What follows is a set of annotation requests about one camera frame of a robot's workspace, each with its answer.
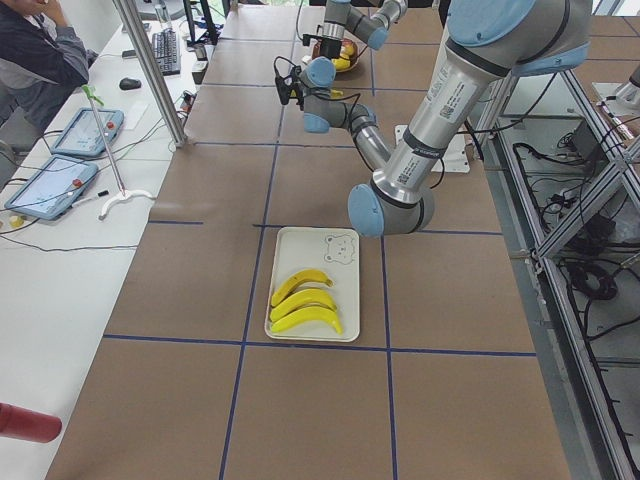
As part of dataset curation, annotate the near blue teach pendant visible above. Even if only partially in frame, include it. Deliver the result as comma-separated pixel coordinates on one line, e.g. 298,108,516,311
5,154,98,220

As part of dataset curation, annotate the aluminium frame post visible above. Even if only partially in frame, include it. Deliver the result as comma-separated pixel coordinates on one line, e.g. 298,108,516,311
114,0,187,148

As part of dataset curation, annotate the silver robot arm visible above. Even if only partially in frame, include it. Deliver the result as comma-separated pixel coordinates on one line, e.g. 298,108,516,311
302,0,408,59
275,1,591,237

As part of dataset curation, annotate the brown wicker basket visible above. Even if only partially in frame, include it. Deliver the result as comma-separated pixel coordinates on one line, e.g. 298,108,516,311
311,50,359,74

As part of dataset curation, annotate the cream bear tray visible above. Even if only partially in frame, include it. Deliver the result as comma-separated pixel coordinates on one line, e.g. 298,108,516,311
264,227,360,342

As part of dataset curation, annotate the far blue teach pendant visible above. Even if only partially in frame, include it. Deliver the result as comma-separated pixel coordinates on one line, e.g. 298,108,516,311
50,107,125,158

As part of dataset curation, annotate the white grabber stick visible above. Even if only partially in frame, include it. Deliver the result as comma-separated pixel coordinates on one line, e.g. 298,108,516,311
81,84,156,221

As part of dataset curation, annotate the person in dark jacket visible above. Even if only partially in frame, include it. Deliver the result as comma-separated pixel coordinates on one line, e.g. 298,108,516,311
1,0,98,133

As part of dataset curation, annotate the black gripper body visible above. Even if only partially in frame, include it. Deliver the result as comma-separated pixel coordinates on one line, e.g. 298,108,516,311
274,67,304,108
302,30,343,59

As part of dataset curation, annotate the red bottle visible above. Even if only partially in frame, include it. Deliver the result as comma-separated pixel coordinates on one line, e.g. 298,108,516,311
1,403,62,443

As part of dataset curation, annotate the black computer mouse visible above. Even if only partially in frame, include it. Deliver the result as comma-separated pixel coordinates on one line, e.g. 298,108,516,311
119,77,141,91

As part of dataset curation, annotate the blue teach pendant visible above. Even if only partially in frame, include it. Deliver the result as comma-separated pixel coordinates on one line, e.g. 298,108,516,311
5,154,98,220
50,107,125,158

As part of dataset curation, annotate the black keyboard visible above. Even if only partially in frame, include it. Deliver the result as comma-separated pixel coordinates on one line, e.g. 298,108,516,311
151,29,181,76

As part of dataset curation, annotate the pink yellow apple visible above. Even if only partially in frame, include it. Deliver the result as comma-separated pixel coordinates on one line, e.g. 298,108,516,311
340,40,358,59

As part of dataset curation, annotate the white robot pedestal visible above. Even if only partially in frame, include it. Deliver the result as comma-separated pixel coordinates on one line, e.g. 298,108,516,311
394,123,472,174

